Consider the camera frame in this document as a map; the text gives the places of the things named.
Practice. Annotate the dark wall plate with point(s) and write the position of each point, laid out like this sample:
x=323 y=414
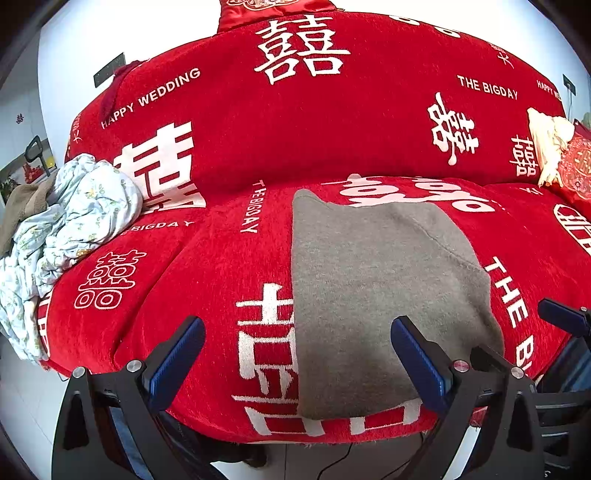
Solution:
x=109 y=70
x=569 y=85

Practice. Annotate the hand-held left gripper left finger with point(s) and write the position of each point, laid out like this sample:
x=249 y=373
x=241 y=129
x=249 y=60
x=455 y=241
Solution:
x=178 y=360

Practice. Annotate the light blue floral cloth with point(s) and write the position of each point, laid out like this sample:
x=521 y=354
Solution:
x=83 y=207

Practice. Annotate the brown cloth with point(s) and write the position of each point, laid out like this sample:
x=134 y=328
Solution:
x=23 y=203

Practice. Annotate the cream crumpled cloth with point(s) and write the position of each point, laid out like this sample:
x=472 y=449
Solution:
x=549 y=143

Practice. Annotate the red embroidered cushion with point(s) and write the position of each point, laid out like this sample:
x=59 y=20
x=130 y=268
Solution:
x=277 y=9
x=579 y=166

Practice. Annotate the grey knit sweater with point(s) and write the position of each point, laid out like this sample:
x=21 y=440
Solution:
x=369 y=277

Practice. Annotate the red printed sofa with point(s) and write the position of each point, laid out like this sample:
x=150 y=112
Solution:
x=323 y=115

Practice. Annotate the colourful wall picture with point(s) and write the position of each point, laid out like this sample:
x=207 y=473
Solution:
x=14 y=177

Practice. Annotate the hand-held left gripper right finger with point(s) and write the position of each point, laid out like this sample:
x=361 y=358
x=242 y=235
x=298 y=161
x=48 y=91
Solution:
x=418 y=360

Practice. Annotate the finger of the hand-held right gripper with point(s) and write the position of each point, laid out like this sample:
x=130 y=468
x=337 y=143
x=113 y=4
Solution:
x=561 y=316
x=487 y=357

